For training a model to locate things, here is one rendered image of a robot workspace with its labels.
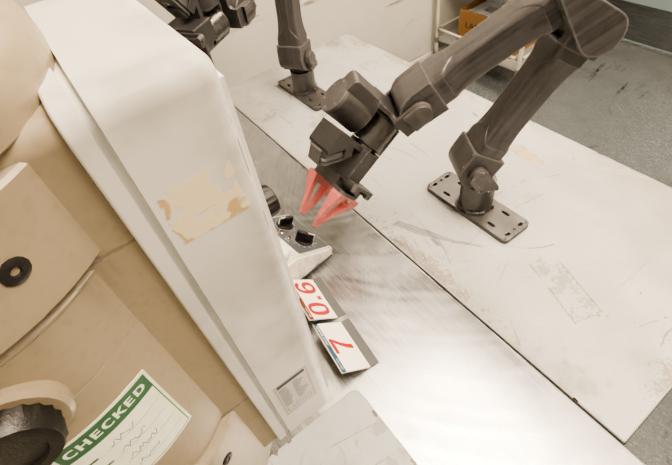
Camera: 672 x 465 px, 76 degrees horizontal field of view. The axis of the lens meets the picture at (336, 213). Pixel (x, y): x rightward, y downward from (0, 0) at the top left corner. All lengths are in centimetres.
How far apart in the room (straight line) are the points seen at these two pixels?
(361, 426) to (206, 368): 51
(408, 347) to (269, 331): 55
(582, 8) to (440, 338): 49
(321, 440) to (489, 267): 39
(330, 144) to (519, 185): 47
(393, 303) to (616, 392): 33
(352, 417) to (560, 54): 58
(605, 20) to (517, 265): 39
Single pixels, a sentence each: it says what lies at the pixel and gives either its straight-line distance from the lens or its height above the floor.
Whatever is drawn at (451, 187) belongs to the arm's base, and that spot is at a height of 91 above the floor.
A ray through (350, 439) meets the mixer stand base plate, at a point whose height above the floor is 91.
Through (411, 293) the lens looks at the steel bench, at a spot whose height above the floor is 90.
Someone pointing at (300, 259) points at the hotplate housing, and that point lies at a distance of 74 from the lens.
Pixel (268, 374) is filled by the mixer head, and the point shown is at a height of 137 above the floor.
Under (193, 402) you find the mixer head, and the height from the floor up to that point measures 139.
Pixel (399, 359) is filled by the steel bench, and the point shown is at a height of 90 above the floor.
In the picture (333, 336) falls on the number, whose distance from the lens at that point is 69.
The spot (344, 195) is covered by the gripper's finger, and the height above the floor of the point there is 107.
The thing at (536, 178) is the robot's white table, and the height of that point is 90.
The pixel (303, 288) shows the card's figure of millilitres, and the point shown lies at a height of 93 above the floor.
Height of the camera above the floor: 154
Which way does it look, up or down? 47 degrees down
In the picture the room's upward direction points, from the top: 10 degrees counter-clockwise
